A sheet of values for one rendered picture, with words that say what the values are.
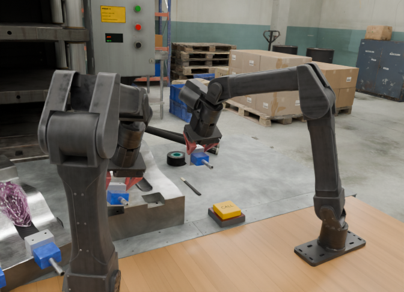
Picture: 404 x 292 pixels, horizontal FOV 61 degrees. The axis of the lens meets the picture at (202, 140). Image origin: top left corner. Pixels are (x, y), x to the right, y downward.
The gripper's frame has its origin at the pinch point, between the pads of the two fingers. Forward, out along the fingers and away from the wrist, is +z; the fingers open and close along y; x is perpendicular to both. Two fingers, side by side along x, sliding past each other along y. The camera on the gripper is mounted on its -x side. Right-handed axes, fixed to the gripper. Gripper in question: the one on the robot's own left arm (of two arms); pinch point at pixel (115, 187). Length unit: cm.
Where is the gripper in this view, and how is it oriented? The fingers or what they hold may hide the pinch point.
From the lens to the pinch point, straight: 88.8
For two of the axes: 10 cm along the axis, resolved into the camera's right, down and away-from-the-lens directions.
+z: -3.3, 7.9, 5.1
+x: 3.6, 6.1, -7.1
